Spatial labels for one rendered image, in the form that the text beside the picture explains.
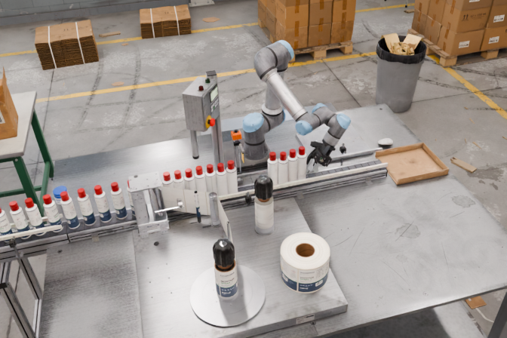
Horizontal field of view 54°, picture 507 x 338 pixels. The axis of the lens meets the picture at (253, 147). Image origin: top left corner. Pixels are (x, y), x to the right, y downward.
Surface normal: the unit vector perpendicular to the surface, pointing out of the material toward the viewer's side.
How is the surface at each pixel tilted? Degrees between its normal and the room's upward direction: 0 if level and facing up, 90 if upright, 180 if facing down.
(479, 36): 88
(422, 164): 0
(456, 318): 1
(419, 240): 0
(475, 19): 90
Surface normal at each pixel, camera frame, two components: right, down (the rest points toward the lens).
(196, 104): -0.34, 0.56
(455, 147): -0.03, -0.81
